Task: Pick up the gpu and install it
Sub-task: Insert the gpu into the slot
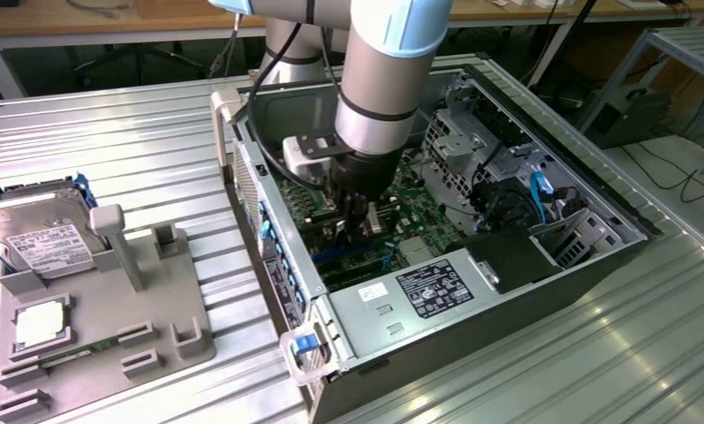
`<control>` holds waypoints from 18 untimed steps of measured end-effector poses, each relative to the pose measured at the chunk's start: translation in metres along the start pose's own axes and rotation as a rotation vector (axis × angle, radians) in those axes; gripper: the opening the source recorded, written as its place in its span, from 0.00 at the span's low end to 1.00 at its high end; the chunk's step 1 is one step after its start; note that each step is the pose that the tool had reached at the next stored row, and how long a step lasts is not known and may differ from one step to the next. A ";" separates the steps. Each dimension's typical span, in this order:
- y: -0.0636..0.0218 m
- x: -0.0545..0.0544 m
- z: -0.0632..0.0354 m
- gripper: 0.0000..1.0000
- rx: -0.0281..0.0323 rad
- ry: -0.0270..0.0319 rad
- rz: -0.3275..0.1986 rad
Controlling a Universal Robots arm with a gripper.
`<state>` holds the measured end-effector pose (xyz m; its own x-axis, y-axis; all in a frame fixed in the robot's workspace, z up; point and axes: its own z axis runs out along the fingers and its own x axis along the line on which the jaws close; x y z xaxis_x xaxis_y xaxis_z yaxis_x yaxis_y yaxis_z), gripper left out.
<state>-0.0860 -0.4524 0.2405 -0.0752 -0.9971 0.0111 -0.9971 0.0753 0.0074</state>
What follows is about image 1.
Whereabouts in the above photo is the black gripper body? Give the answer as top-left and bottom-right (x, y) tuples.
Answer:
(328, 148), (404, 208)

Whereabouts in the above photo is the graphics card with black cooler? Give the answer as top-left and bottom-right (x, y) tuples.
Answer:
(327, 201), (401, 252)

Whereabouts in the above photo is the green motherboard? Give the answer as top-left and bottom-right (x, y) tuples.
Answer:
(268, 145), (478, 292)

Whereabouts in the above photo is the blue expansion slot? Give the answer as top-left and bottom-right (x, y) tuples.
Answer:
(313, 240), (383, 262)

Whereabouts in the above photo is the silver chipset heatsink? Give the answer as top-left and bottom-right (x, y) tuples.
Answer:
(397, 240), (442, 261)

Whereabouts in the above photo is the silver metal drive cage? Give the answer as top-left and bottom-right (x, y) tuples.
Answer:
(419, 72), (542, 222)

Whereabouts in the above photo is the grey power supply unit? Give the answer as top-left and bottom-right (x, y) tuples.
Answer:
(328, 245), (507, 359)

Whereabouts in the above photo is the black plastic cover block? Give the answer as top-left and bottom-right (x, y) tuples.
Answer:
(467, 227), (558, 295)

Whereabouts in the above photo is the silver perforated disk bay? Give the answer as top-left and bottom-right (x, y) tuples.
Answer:
(531, 209), (622, 270)

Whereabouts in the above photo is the open black PC case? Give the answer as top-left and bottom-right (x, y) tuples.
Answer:
(209, 51), (663, 424)

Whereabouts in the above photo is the blue disk caddy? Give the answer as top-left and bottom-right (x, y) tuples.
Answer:
(0, 171), (104, 213)

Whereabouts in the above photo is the grey plastic parts rack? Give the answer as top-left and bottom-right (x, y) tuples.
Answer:
(0, 205), (219, 423)

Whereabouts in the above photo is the black chair base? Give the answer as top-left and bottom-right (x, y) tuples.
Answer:
(68, 42), (207, 85)

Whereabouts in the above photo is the black box device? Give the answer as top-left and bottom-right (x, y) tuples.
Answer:
(587, 87), (675, 149)

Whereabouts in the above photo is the wooden desk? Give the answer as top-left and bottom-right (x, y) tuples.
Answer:
(0, 0), (704, 98)

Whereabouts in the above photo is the silver hard disk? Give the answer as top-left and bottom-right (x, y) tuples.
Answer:
(0, 187), (112, 282)

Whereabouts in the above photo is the green RAM stick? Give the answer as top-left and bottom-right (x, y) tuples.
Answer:
(36, 336), (124, 367)

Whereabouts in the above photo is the silver CPU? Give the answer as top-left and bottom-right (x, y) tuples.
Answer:
(14, 304), (70, 345)

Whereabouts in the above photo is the grey metal shelf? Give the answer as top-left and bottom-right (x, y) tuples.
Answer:
(580, 24), (704, 133)

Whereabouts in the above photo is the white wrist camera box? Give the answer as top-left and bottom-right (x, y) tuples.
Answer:
(280, 134), (353, 189)

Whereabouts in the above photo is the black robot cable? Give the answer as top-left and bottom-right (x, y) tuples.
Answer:
(248, 17), (329, 191)

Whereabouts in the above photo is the blue disk wire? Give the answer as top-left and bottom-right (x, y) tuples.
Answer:
(528, 171), (558, 227)

